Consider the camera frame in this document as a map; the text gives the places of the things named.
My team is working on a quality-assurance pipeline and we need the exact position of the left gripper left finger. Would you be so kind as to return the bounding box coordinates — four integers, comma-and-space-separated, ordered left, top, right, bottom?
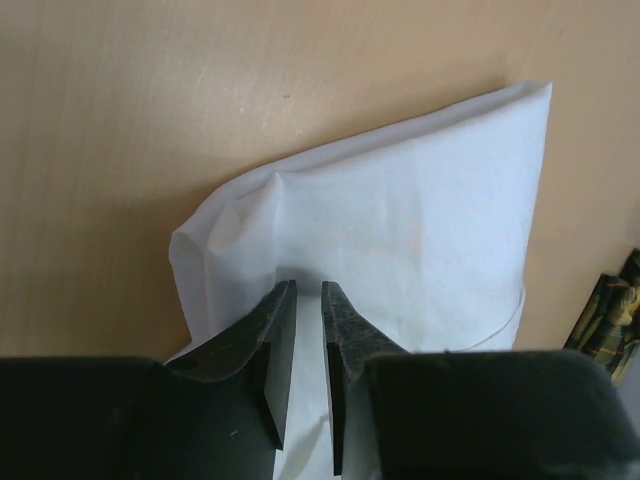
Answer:
1, 281, 297, 479

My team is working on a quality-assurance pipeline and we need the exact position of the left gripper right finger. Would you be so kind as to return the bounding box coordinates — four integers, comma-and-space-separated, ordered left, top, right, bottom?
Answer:
321, 282, 628, 479

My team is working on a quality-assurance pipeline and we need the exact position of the yellow plaid shirt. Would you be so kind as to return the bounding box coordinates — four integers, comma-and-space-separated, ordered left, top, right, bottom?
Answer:
564, 249, 639, 387

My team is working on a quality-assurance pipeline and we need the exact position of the white long sleeve shirt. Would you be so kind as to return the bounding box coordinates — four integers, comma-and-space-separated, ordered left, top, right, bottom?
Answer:
169, 81, 552, 479

